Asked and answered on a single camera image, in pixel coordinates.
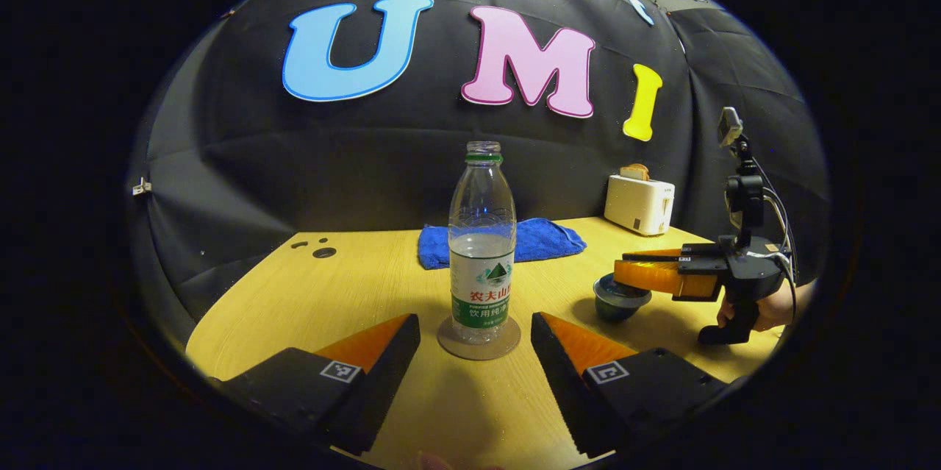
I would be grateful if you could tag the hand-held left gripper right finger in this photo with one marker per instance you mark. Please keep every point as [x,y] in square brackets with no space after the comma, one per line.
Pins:
[562,382]

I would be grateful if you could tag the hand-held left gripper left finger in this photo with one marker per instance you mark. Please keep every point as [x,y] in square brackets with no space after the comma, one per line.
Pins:
[382,382]

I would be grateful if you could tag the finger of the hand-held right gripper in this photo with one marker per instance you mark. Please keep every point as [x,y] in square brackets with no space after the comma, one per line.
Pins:
[662,256]
[647,275]

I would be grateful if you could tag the teal ceramic teacup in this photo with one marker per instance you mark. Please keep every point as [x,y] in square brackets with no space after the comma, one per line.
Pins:
[617,312]

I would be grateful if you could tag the round brown coaster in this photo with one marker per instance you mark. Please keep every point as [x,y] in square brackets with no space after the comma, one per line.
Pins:
[478,352]

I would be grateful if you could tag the clear plastic water bottle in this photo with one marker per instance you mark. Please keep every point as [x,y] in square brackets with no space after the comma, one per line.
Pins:
[481,198]

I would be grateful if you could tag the white toaster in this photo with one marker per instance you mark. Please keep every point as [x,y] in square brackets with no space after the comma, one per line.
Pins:
[636,205]

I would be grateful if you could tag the toasted bread slice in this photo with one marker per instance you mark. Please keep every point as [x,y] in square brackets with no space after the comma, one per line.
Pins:
[636,173]

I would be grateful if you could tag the blue towel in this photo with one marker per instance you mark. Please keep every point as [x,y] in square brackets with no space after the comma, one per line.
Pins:
[548,238]

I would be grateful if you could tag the black backdrop cloth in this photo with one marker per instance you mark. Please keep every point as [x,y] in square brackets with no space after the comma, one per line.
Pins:
[331,161]

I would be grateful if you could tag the small white cloth clip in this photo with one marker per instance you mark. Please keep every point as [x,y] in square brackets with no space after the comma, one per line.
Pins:
[141,187]

